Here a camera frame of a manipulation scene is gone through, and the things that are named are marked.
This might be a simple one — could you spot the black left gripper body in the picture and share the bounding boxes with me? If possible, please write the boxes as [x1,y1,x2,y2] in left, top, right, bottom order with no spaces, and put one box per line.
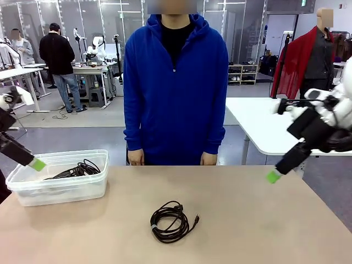
[0,108,18,132]

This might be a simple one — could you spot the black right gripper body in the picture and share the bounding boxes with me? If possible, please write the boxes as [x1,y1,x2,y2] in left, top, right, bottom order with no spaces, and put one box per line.
[287,108,335,149]

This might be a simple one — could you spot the small black USB cable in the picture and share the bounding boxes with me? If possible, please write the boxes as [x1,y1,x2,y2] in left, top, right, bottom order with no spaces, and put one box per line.
[70,158,102,177]

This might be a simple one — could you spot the large braided black USB cable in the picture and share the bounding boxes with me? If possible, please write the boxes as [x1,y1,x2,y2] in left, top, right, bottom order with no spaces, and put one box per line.
[150,200,201,244]

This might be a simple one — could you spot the person's right forearm blue sleeve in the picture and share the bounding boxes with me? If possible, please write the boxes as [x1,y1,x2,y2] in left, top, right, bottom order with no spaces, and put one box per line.
[123,90,145,152]

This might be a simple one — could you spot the person's left forearm blue sleeve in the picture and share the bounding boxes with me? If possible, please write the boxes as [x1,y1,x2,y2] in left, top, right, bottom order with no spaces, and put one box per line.
[203,90,229,153]

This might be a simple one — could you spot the person's left hand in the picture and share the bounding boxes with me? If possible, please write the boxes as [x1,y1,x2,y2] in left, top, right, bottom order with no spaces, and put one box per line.
[200,151,218,166]

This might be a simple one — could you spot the person's right hand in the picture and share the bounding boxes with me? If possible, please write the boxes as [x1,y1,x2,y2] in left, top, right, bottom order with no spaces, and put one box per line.
[128,150,146,166]

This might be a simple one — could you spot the large white table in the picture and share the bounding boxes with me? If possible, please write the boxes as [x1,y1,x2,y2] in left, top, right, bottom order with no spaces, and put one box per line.
[225,97,352,173]

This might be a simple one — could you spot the white standing desk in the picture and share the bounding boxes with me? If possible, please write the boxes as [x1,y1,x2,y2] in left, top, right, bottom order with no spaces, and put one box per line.
[0,63,52,113]

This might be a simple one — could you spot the red shawl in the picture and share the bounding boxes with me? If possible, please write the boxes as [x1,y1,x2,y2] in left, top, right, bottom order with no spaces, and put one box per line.
[270,26,336,100]

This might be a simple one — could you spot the mannequin in grey shirt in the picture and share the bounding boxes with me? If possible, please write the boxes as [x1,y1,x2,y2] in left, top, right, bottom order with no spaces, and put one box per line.
[302,8,337,93]

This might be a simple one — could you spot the clear plastic storage box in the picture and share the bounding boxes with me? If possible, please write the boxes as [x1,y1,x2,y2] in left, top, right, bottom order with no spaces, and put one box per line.
[5,149,110,207]

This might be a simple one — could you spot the black bags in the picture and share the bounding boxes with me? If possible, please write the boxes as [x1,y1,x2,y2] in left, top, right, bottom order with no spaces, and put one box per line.
[259,54,279,78]

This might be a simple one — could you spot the person in grey hoodie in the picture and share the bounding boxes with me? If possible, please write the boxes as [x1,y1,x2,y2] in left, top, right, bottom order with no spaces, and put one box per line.
[10,28,35,64]

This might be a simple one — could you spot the white shoe rack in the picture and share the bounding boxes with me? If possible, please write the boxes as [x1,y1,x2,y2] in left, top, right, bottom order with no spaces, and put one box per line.
[228,64,259,85]

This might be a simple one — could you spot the man in black jacket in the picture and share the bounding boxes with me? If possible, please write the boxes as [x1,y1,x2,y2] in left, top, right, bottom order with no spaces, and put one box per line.
[38,23,88,113]

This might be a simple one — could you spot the black light stand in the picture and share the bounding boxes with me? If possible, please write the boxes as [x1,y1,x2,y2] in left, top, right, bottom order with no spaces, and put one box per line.
[271,30,294,100]

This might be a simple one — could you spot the clothes rack with garments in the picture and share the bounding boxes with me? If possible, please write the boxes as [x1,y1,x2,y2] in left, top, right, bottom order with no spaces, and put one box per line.
[331,30,352,60]

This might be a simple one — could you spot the dark grey step stool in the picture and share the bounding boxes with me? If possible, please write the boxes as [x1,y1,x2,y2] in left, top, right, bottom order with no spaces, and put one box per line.
[87,87,107,108]

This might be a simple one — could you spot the white desk with equipment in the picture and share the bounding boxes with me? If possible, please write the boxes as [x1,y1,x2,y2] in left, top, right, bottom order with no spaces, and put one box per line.
[71,62,111,109]

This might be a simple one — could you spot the person's torso blue hoodie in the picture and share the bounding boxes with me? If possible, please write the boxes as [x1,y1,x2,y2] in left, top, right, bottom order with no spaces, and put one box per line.
[123,13,229,166]

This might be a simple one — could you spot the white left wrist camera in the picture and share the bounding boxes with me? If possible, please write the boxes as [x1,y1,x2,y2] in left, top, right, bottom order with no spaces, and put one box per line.
[12,85,35,107]

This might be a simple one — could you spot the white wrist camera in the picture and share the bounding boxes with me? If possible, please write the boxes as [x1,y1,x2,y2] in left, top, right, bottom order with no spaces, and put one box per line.
[12,85,35,107]
[271,87,335,119]

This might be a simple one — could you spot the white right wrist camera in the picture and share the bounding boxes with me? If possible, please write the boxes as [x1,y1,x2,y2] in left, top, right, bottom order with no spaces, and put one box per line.
[271,87,335,119]

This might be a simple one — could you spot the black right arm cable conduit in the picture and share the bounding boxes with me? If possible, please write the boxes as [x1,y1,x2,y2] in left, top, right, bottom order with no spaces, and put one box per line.
[313,128,352,153]

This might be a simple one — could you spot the black camera tripod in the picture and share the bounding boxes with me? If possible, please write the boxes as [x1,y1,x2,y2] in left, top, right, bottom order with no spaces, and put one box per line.
[113,34,124,83]

